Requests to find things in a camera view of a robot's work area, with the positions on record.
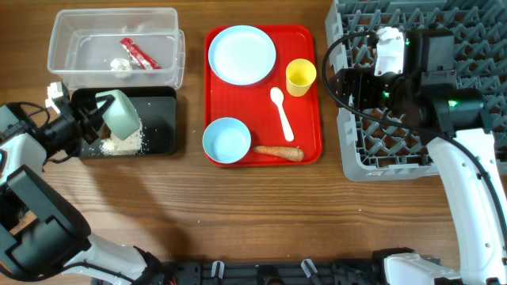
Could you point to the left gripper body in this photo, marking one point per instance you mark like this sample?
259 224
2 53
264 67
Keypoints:
66 129

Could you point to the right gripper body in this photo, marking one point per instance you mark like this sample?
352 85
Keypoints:
371 93

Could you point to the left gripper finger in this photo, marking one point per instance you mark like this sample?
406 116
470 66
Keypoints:
90 128
91 107

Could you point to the white rice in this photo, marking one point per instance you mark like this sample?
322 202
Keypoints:
131 145

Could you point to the green bowl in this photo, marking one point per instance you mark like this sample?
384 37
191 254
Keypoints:
121 117

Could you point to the white tissue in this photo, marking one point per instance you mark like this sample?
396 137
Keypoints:
122 67

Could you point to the red snack wrapper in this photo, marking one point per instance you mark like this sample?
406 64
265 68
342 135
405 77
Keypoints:
138 56

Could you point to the orange carrot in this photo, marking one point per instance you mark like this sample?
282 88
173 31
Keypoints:
288 153

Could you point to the light blue bowl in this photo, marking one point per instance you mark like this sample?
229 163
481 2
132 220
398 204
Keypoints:
226 140

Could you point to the brown food scrap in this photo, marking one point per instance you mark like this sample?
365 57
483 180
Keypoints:
106 132

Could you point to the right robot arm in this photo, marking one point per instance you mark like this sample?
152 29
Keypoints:
414 75

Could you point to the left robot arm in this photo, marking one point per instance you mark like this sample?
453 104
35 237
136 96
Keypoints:
42 234

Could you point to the grey dishwasher rack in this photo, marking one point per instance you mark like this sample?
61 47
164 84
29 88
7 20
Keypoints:
374 152

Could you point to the yellow plastic cup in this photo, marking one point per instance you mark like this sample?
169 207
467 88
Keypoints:
300 75

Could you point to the black plastic bin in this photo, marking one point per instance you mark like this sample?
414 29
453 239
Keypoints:
157 109

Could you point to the clear plastic bin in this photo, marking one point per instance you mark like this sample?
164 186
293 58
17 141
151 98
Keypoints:
84 43

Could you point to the white plastic spoon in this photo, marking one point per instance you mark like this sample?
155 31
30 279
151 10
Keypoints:
277 98

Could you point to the red serving tray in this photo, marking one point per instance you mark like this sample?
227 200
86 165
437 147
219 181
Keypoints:
251 104

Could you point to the light blue plate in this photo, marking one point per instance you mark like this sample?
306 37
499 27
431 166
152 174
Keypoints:
241 55

